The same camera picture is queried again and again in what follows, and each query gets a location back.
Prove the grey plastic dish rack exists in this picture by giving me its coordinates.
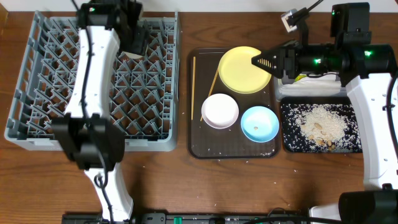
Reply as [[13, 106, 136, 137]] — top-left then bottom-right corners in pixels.
[[4, 12, 181, 151]]

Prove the left wooden chopstick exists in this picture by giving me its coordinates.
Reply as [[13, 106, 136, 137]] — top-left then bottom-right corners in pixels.
[[191, 56, 196, 121]]

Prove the clear plastic waste bin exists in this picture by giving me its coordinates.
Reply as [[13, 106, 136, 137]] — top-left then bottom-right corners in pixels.
[[273, 70, 349, 101]]

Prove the white cup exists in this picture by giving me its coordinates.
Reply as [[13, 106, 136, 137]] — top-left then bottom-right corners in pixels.
[[124, 50, 147, 60]]

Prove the yellow green wrapper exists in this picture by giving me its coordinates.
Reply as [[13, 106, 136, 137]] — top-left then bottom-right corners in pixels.
[[294, 74, 307, 82]]

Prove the white napkin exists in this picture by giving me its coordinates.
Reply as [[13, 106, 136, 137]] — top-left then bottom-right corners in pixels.
[[279, 74, 348, 96]]

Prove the dark brown serving tray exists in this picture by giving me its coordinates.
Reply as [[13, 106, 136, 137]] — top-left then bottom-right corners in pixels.
[[187, 48, 282, 159]]

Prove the right wooden chopstick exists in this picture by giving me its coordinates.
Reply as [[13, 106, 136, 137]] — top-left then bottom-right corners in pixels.
[[200, 68, 219, 121]]

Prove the black food waste tray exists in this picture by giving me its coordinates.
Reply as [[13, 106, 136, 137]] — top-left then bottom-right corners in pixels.
[[279, 96, 364, 154]]

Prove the yellow plate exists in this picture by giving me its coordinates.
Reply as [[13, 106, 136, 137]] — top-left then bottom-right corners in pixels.
[[218, 46, 271, 94]]

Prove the light blue bowl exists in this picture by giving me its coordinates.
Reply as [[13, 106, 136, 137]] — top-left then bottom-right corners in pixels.
[[240, 106, 279, 143]]

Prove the wooden chopstick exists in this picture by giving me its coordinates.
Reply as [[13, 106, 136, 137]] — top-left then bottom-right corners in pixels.
[[191, 56, 196, 121], [200, 68, 219, 121]]

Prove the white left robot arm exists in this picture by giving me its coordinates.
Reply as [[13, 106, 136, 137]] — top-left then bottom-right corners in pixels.
[[51, 1, 149, 223]]

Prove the rice and peanut pile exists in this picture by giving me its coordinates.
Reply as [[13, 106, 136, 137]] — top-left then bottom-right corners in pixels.
[[282, 103, 363, 152]]

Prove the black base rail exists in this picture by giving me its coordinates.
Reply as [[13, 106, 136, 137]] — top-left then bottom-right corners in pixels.
[[61, 213, 314, 224]]

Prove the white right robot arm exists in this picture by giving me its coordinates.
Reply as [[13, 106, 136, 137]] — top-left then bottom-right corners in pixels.
[[251, 2, 397, 223]]

